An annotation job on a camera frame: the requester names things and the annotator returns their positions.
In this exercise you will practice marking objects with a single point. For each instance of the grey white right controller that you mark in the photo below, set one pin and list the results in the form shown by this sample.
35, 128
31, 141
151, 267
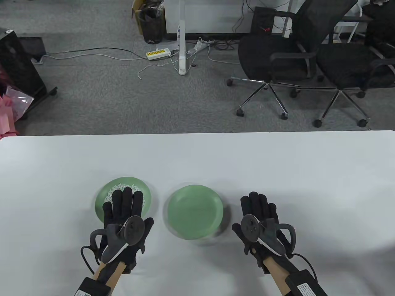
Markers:
250, 226

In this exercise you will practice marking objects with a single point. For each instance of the person's right hand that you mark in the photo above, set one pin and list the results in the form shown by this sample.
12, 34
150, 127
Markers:
256, 205

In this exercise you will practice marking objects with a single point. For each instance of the yellow power strip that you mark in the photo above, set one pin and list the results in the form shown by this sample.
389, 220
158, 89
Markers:
158, 54

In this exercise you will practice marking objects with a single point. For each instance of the black bag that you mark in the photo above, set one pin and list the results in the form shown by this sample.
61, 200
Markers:
379, 18

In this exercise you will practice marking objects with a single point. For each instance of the black left forearm sensor box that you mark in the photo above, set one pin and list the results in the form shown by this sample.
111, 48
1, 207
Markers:
92, 288

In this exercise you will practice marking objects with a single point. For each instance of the black right forearm sensor box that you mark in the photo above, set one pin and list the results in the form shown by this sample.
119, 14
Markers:
304, 283

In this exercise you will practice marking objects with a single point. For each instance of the grey white left controller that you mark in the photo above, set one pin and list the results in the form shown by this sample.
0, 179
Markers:
134, 229

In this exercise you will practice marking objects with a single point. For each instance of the black mesh office chair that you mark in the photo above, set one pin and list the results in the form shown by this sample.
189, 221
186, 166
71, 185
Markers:
345, 64
265, 55

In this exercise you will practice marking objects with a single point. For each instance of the person's left hand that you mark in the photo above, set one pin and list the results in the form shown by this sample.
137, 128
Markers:
123, 206

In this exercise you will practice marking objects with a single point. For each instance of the person's left forearm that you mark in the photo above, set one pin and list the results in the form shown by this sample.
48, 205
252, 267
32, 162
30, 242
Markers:
120, 270

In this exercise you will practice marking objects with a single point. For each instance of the cardboard box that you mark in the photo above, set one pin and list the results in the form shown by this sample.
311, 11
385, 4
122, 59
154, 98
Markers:
137, 15

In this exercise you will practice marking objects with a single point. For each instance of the pink plastic bag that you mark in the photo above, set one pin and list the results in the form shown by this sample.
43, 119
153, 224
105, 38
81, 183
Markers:
18, 101

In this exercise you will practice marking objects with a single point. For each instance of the pink paper stack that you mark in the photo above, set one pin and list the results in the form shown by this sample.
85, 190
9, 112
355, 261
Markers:
6, 120

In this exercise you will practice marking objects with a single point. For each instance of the green plate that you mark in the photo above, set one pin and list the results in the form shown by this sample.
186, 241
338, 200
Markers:
100, 206
194, 212

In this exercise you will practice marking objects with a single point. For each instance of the black rolling cabinet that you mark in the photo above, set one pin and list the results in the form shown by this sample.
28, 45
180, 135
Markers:
18, 67

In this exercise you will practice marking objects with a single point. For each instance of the white power strip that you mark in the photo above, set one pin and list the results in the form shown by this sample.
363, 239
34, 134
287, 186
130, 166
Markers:
199, 46

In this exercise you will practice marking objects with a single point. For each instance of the white desk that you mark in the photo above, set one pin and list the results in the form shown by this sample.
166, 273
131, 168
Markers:
182, 46

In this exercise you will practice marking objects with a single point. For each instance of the white stool frame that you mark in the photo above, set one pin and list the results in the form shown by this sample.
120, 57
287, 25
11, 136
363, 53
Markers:
353, 30

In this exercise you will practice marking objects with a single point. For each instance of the grey white controller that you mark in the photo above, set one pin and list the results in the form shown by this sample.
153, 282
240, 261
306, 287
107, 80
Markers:
134, 229
250, 226

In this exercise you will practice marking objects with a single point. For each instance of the black trash bin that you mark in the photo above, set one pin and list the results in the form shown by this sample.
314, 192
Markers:
152, 27

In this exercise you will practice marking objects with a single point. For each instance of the black computer tower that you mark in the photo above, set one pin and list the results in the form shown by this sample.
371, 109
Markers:
260, 18

